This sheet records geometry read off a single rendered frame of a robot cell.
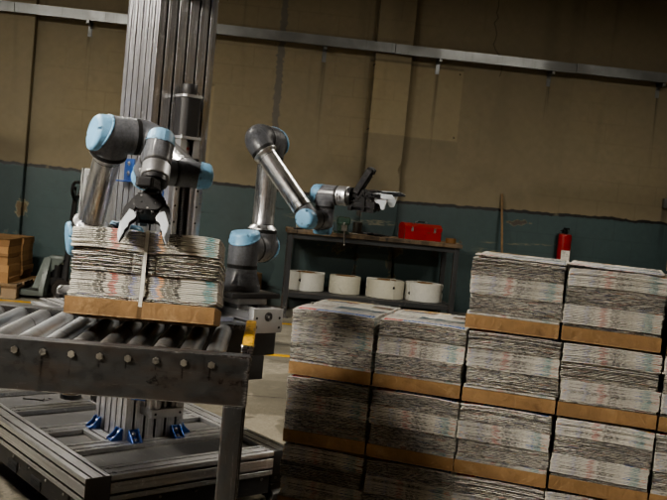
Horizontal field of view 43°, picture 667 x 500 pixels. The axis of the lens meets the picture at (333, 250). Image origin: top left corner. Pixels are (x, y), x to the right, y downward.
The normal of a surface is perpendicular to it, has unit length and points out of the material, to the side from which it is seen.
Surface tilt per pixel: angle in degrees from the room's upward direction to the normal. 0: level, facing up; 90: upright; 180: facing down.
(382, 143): 90
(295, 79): 90
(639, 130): 90
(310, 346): 90
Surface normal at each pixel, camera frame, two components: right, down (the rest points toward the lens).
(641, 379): -0.29, 0.01
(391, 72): 0.07, 0.06
